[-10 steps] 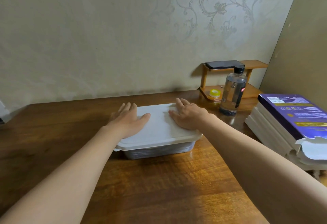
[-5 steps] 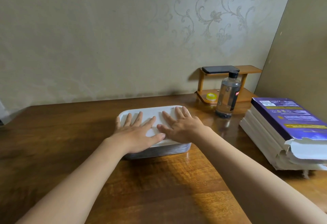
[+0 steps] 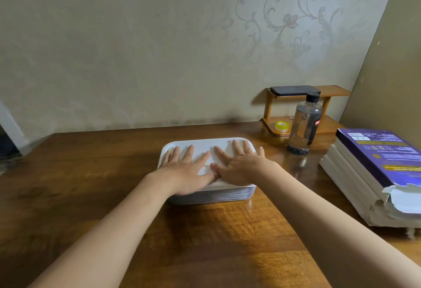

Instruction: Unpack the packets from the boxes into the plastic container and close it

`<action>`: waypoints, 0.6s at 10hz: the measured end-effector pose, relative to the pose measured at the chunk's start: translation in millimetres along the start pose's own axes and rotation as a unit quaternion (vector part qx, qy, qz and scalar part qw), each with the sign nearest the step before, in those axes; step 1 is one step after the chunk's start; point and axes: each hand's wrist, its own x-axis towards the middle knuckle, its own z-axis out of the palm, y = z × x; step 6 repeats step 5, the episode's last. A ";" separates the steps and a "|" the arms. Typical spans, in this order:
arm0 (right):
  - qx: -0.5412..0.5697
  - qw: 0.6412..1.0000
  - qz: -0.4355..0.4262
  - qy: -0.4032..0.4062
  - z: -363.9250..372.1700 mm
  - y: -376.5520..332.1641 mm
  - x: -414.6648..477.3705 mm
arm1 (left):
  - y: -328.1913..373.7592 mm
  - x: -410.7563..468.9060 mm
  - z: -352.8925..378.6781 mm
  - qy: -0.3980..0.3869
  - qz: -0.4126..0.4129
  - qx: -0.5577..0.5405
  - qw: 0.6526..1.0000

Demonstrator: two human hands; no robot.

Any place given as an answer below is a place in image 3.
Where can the clear plastic container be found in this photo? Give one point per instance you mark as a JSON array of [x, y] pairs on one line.
[[217, 195]]

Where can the small wooden desk shelf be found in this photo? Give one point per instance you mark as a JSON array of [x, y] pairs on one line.
[[335, 90]]

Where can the black smartphone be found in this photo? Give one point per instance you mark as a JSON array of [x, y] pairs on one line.
[[292, 90]]

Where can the dark blue bundle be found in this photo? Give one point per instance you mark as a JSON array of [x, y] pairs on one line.
[[8, 148]]

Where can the white container lid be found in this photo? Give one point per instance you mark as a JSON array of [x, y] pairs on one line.
[[204, 146]]

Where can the white bookshelf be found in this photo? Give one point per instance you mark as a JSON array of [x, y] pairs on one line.
[[11, 126]]

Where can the clear bottle with black cap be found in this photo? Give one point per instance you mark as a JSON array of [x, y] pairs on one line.
[[304, 126]]

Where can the yellow tape roll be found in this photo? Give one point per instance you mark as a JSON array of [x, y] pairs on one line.
[[282, 126]]

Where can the person's right hand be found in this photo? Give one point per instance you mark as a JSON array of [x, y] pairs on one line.
[[243, 169]]

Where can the purple box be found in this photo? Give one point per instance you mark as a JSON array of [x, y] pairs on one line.
[[378, 153]]

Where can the person's left forearm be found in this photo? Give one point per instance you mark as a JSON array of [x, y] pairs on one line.
[[102, 228]]

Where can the person's right forearm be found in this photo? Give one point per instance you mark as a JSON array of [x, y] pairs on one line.
[[342, 228]]

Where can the person's left hand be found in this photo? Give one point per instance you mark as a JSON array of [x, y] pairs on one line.
[[181, 176]]

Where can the stack of white boxes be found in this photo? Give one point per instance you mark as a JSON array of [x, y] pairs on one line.
[[342, 179], [348, 172]]

